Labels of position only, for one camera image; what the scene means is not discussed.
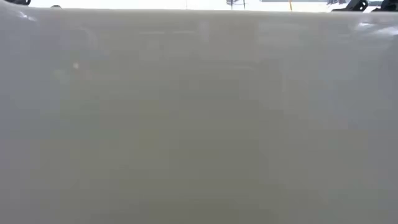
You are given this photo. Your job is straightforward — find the metal chair legs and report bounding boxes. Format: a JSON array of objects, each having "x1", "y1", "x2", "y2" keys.
[{"x1": 226, "y1": 0, "x2": 246, "y2": 10}]

